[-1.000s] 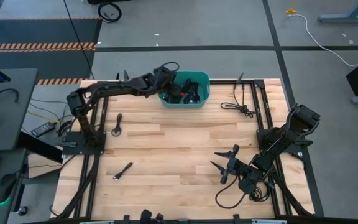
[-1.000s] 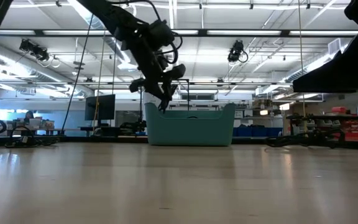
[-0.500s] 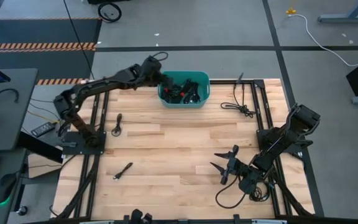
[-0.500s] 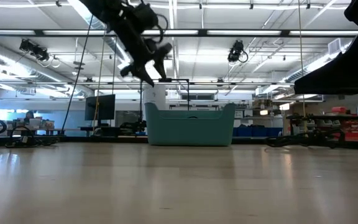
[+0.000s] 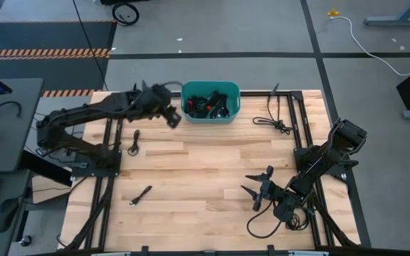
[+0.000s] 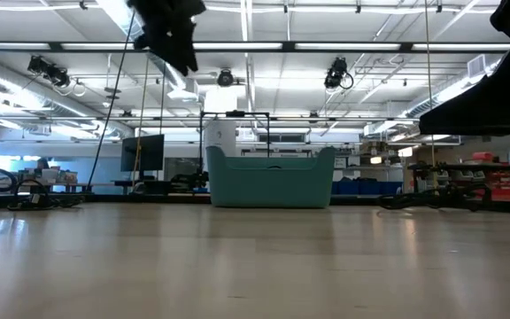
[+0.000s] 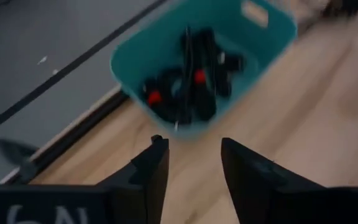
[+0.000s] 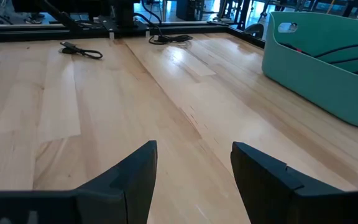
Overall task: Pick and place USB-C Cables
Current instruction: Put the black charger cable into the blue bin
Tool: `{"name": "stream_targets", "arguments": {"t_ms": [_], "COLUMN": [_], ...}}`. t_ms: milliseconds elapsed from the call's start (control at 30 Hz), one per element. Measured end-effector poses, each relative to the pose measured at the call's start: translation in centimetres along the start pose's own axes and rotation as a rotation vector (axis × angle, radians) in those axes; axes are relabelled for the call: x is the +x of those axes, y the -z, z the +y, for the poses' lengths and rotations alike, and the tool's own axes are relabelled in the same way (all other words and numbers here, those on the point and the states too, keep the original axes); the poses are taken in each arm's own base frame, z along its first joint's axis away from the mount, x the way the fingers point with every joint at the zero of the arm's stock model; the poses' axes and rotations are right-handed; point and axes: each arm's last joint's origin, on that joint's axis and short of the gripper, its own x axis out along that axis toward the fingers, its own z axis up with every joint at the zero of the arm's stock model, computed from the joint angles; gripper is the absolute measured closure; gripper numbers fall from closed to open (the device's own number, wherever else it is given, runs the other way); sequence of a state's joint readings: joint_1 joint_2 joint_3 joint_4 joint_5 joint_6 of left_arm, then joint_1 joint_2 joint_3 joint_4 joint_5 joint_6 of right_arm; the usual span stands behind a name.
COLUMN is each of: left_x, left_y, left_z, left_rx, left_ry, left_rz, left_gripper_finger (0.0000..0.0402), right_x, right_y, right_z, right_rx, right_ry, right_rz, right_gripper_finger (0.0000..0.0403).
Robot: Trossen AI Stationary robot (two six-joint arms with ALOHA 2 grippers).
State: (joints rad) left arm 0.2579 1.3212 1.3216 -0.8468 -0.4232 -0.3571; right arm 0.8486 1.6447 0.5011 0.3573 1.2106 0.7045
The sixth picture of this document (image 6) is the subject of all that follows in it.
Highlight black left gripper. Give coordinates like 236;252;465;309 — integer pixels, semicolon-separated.
126;0;206;77

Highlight black USB-C cable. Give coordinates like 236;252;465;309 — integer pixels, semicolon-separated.
376;184;493;213
6;178;86;212

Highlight black background workbench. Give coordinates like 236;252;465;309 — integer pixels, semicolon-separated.
407;162;510;196

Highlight red storage boxes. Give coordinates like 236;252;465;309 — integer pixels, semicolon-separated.
471;152;510;200

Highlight black background monitor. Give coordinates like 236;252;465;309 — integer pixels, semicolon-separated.
120;134;166;174

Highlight blue storage bins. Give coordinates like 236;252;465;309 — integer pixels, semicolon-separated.
330;179;405;196

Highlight teal plastic bin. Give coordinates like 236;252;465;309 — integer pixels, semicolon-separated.
205;144;336;209

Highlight black ceiling camera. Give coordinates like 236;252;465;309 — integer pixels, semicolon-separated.
216;68;236;88
323;56;355;91
27;55;73;89

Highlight ceiling light rail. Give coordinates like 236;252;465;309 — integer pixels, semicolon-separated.
0;41;510;54

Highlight yellow hanging cord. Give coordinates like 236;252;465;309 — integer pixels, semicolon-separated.
423;0;438;190

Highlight hanging black cable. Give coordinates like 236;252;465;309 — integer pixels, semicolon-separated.
87;8;137;190

